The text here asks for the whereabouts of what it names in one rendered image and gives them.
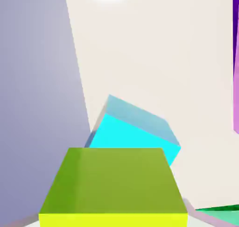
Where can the small cyan cube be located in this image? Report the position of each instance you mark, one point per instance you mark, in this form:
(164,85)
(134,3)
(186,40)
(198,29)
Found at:
(130,135)

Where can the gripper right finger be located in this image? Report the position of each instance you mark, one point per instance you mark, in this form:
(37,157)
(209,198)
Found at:
(196,220)

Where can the small green cube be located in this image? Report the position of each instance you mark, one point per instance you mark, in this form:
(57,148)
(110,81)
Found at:
(226,214)

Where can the large purple box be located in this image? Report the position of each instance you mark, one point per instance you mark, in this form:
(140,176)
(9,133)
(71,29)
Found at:
(236,92)

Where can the small yellow-green cube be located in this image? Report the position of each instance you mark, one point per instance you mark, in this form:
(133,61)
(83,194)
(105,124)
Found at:
(113,182)

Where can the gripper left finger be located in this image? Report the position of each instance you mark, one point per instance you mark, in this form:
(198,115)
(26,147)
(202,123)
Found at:
(32,222)

